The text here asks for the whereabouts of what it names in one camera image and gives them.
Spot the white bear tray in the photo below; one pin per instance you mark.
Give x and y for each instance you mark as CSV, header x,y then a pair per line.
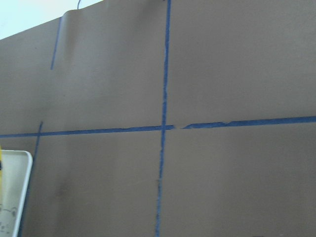
x,y
15,174

